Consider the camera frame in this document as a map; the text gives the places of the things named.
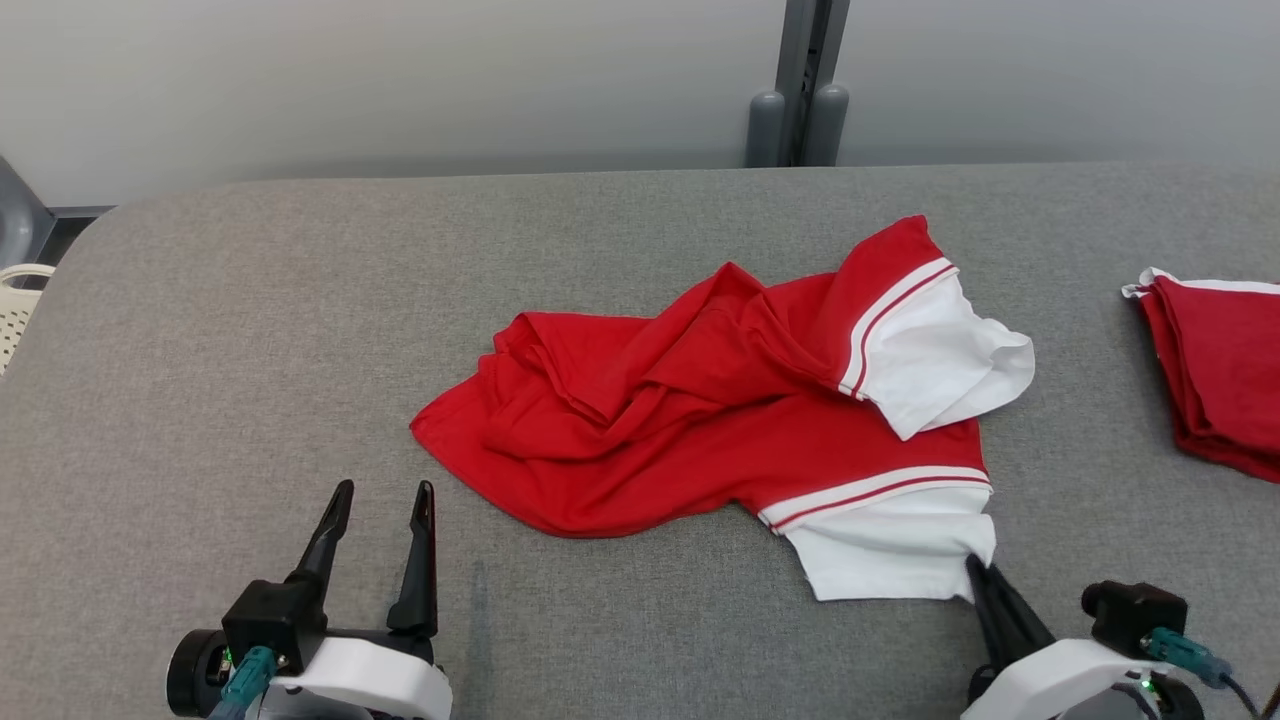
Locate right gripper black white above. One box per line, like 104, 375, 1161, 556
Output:
960, 556, 1207, 720

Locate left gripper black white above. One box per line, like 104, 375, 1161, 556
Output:
165, 480, 454, 720

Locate red Bulls 23 shorts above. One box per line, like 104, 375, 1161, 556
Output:
1121, 267, 1280, 485

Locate red white Bulls jersey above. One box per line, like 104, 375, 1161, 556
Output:
410, 215, 1037, 604

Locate cream perforated laundry basket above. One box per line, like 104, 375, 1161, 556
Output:
0, 263, 57, 377

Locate grey slanted furniture leg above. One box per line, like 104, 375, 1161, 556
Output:
0, 155, 57, 269

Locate teal connector left camera cable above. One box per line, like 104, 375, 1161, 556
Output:
207, 645, 280, 720

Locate teal connector camera cable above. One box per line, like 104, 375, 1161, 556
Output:
1140, 627, 1263, 717
207, 645, 280, 720

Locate teal connector right camera cable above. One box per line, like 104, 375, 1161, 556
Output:
1140, 627, 1263, 717

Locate dark grey base rail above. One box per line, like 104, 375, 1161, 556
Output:
45, 205, 117, 267

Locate grey cylindrical post foot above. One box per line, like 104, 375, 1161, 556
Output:
745, 90, 789, 169
805, 83, 851, 168

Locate grey partition post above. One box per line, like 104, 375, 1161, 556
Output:
775, 0, 852, 167

